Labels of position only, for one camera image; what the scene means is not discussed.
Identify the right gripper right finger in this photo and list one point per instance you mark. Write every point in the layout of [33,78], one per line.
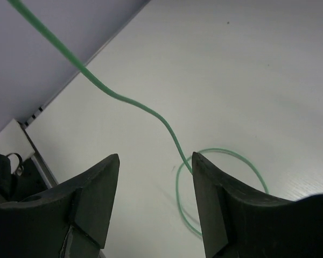
[239,221]

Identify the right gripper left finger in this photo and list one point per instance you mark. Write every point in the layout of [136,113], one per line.
[70,219]

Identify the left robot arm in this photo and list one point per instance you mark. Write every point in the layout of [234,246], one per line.
[20,179]

